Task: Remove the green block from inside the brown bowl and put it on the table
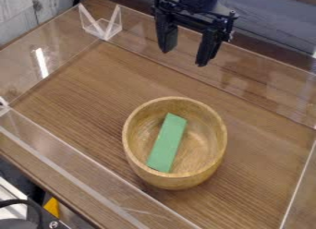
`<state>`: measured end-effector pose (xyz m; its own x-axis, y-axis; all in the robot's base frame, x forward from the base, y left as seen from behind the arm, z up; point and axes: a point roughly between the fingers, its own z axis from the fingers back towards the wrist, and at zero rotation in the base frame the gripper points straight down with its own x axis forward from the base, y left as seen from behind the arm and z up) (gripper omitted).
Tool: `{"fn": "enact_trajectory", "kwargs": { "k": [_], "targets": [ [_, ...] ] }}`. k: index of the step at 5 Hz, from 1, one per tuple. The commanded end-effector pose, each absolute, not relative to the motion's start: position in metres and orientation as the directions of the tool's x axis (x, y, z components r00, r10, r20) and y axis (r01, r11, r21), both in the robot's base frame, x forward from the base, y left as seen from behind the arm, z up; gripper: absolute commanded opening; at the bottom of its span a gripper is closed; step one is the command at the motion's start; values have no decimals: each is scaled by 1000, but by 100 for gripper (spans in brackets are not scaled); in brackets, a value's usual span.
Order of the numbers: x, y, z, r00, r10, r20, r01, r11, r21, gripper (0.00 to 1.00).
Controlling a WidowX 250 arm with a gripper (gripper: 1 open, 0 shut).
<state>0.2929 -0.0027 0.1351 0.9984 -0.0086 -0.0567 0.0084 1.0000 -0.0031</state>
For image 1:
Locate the green rectangular block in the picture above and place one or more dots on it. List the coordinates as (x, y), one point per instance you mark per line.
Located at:
(166, 143)

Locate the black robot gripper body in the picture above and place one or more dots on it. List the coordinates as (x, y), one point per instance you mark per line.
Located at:
(197, 14)

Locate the clear acrylic corner bracket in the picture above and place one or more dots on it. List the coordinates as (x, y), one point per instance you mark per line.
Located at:
(103, 28)

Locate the yellow label on equipment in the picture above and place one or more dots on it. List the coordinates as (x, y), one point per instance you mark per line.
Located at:
(51, 206)

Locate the clear acrylic tray walls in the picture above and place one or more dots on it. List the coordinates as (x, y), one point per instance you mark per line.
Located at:
(71, 87)

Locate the black equipment with screw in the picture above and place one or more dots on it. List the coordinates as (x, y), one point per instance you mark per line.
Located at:
(50, 222)

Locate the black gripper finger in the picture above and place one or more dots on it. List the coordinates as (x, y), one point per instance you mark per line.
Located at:
(166, 31)
(209, 46)

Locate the brown wooden bowl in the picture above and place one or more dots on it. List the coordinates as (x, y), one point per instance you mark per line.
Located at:
(202, 147)

